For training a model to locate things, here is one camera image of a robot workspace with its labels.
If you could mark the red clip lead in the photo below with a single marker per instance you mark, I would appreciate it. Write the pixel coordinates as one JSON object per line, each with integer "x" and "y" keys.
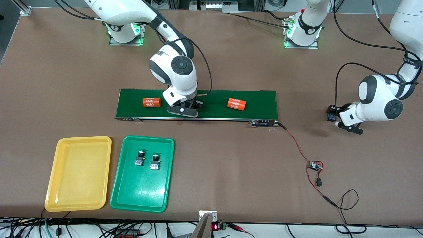
{"x": 238, "y": 227}

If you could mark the small black inline switch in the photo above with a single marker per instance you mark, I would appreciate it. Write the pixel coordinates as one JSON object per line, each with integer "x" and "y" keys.
{"x": 319, "y": 182}

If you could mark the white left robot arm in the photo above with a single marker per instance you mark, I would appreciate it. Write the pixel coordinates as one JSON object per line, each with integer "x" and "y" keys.
{"x": 380, "y": 99}

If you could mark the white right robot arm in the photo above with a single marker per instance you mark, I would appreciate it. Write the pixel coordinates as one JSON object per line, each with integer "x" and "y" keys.
{"x": 175, "y": 79}

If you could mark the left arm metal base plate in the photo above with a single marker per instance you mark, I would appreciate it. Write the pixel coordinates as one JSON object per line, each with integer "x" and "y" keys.
{"x": 315, "y": 46}

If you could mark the green conveyor belt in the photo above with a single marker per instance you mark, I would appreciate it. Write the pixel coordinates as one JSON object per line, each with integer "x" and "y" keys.
{"x": 261, "y": 104}

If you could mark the small aluminium bracket plate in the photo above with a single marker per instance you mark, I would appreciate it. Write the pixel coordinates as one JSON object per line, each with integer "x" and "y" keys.
{"x": 211, "y": 213}

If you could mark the aluminium frame profile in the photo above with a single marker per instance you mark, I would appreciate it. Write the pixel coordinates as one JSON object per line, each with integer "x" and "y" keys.
{"x": 23, "y": 8}

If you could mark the orange black terminal block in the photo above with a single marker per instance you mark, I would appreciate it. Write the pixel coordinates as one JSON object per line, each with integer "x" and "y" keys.
{"x": 127, "y": 235}

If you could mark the red LED display module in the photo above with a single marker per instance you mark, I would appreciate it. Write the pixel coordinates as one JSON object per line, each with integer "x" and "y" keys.
{"x": 215, "y": 226}

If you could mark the silver control box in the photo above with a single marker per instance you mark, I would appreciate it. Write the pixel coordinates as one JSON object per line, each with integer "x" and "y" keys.
{"x": 214, "y": 6}

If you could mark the small green circuit board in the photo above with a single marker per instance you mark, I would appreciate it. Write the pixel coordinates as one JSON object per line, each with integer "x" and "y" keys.
{"x": 314, "y": 165}

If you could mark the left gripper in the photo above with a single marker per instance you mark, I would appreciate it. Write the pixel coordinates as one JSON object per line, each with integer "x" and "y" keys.
{"x": 343, "y": 107}

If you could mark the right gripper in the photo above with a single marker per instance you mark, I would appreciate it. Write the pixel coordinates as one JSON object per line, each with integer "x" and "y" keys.
{"x": 197, "y": 102}

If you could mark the grey metal mount post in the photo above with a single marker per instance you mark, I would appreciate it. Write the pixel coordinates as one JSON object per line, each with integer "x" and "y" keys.
{"x": 203, "y": 228}

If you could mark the green push button switch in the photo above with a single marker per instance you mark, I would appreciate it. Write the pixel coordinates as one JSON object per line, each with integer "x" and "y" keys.
{"x": 139, "y": 161}
{"x": 154, "y": 164}

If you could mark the green plastic tray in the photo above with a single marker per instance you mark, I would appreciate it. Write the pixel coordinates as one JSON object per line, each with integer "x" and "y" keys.
{"x": 142, "y": 191}

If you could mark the orange cylinder marked 4680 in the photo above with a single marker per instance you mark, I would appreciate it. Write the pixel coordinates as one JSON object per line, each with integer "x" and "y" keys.
{"x": 236, "y": 104}
{"x": 152, "y": 102}

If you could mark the yellow plastic tray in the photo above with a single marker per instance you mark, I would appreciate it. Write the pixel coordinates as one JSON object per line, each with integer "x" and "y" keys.
{"x": 79, "y": 172}

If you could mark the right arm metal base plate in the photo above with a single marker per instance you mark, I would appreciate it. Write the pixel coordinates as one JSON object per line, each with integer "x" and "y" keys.
{"x": 143, "y": 33}

